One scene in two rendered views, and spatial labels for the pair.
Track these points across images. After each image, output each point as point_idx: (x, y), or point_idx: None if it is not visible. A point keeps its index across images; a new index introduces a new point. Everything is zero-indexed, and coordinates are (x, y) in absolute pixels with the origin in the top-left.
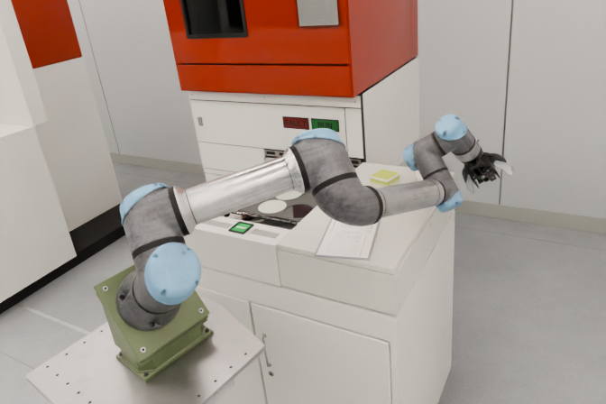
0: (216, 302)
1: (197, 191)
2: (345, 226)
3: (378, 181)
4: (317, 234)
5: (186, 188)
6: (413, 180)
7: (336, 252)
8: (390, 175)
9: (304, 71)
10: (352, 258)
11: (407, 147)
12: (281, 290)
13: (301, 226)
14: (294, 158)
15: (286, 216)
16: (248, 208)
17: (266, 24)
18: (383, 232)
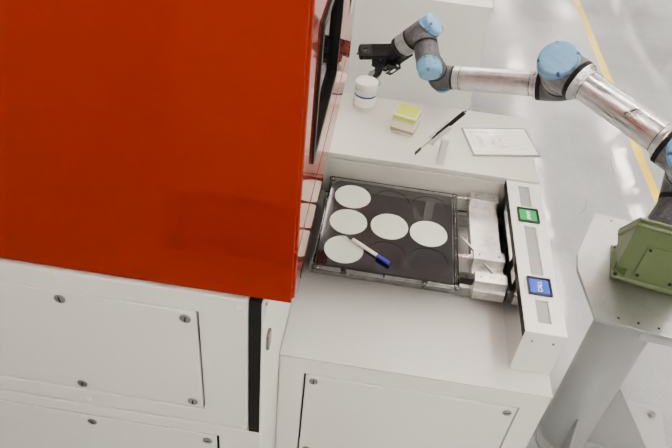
0: None
1: (663, 118)
2: (485, 144)
3: (418, 117)
4: (505, 160)
5: (664, 126)
6: (367, 114)
7: (527, 144)
8: (409, 106)
9: (342, 77)
10: (529, 136)
11: (433, 62)
12: None
13: (499, 172)
14: (596, 65)
15: (447, 214)
16: (444, 255)
17: (342, 35)
18: (478, 125)
